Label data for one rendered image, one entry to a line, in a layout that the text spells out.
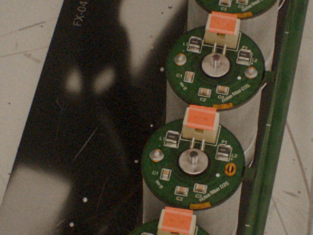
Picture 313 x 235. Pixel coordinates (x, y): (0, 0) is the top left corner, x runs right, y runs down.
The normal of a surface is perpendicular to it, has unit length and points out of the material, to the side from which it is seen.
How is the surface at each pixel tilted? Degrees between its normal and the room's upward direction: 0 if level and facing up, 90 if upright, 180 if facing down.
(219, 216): 90
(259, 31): 90
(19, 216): 0
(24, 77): 0
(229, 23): 0
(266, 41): 90
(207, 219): 90
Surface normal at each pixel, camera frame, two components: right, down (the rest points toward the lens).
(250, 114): 0.77, 0.55
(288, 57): 0.00, -0.51
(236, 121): 0.43, 0.78
